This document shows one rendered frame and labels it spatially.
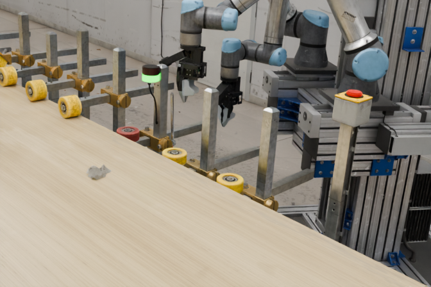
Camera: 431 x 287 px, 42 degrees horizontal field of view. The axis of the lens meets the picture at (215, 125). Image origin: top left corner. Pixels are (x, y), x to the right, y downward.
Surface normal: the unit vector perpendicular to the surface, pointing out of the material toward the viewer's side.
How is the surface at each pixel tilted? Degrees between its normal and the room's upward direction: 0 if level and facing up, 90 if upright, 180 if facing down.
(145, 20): 90
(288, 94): 90
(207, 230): 0
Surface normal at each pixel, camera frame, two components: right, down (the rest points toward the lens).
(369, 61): -0.07, 0.44
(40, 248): 0.06, -0.94
